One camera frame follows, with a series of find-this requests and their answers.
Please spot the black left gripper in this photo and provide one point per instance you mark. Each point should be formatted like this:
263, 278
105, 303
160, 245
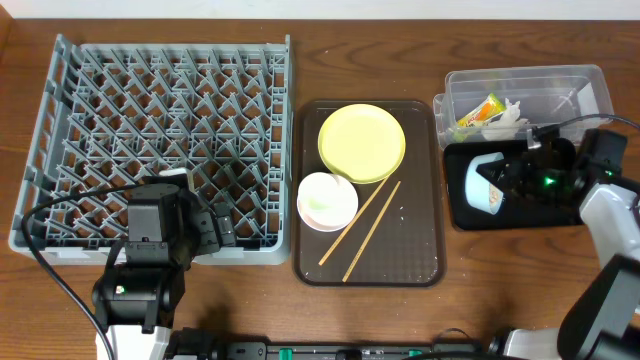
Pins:
215, 228

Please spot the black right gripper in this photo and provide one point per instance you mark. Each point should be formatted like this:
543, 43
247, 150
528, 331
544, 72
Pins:
513, 176

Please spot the light blue cup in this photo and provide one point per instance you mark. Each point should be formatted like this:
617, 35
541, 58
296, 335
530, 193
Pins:
479, 192

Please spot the white pink-rimmed bowl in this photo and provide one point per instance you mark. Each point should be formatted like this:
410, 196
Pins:
326, 202

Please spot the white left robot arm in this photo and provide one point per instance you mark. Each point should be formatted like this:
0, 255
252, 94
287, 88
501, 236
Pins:
135, 306

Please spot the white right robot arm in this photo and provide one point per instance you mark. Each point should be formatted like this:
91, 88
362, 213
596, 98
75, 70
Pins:
598, 324

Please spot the black waste tray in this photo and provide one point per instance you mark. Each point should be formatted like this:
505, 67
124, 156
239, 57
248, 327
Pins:
513, 213

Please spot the clear plastic waste bin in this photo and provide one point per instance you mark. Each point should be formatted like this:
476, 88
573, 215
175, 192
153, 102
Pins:
548, 95

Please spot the grey plastic dishwasher rack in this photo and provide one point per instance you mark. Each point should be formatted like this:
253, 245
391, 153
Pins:
112, 114

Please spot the crumpled white tissue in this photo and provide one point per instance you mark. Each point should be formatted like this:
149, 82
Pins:
507, 125

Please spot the yellow orange snack wrapper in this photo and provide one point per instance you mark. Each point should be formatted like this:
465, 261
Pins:
484, 112

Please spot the left wooden chopstick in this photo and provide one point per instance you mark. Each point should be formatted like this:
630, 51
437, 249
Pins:
351, 223

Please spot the wooden chopstick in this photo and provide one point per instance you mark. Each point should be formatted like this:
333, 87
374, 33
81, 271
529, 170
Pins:
371, 232
351, 223

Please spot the dark brown serving tray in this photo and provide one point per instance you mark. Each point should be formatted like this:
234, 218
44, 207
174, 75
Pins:
408, 247

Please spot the right wooden chopstick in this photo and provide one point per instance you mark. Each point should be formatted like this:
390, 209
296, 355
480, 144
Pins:
371, 232

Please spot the yellow plate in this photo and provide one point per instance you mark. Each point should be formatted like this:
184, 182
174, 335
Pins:
361, 142

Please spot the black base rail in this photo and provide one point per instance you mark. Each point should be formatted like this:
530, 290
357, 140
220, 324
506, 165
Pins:
320, 351

